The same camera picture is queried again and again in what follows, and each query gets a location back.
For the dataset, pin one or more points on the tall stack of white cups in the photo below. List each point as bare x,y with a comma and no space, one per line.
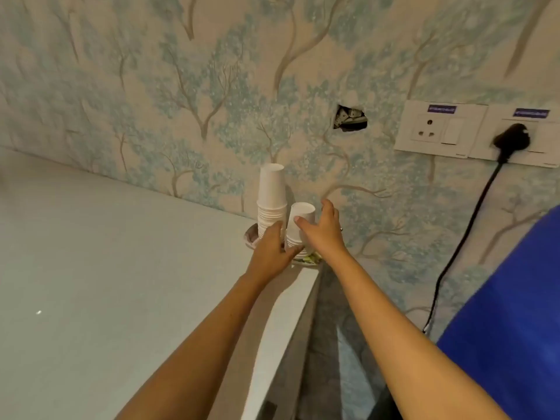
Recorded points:
271,188

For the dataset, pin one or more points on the white paper cup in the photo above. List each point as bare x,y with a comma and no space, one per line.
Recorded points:
302,212

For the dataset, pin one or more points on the person's right forearm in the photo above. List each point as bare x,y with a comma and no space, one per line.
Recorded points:
393,336

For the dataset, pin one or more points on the person's right hand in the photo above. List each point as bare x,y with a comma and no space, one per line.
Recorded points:
326,233

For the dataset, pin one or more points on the white wall socket plate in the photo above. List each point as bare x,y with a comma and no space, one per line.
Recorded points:
547,144
411,115

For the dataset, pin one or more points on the person's left forearm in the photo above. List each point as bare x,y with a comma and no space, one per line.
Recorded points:
205,345

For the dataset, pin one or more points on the blue covered water bottle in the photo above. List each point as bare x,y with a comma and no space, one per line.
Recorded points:
516,323

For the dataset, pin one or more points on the floral tray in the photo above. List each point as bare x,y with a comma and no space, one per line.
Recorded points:
251,238

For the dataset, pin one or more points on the person's left hand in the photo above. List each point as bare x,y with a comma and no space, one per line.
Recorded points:
267,258

